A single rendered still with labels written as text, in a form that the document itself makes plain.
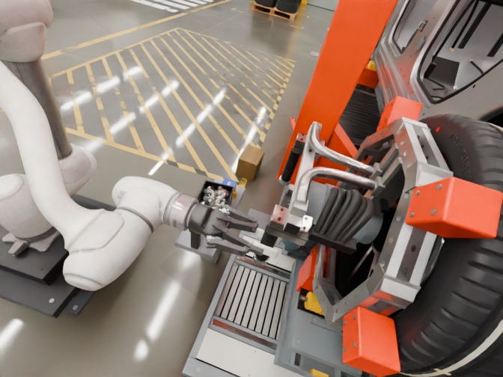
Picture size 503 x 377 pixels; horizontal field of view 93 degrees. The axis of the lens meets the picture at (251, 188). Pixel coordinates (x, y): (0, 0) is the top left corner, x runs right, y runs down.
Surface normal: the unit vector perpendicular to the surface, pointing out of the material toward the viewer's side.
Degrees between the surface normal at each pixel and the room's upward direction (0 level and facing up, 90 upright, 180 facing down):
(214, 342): 0
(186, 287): 0
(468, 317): 61
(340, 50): 90
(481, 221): 35
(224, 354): 0
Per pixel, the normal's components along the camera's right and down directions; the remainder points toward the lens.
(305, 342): 0.18, -0.69
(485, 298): -0.14, 0.15
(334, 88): -0.29, 0.65
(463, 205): -0.02, -0.19
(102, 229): 0.54, -0.45
